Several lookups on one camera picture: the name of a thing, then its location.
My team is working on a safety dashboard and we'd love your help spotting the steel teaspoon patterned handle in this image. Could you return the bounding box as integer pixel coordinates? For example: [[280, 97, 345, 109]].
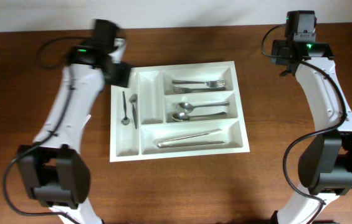
[[129, 94, 138, 129]]

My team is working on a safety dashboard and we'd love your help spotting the small thin steel teaspoon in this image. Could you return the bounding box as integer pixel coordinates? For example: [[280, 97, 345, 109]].
[[121, 91, 130, 126]]

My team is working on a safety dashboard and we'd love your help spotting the pink plastic knife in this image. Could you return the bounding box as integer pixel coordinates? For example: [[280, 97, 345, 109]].
[[82, 114, 91, 131]]

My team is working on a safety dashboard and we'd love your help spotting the steel fork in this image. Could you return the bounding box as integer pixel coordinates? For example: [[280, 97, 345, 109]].
[[171, 80, 226, 88], [169, 86, 226, 94]]

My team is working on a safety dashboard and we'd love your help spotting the large steel tablespoon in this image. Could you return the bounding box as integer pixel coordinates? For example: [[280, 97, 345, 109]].
[[176, 101, 230, 113]]

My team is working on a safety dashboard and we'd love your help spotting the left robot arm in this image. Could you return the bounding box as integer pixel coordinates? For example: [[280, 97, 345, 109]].
[[10, 19, 131, 223]]

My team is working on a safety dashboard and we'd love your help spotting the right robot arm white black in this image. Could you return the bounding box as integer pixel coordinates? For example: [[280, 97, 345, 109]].
[[269, 11, 352, 223]]

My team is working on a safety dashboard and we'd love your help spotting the white plastic cutlery tray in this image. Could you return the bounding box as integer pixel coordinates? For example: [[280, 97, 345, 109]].
[[110, 62, 250, 162]]

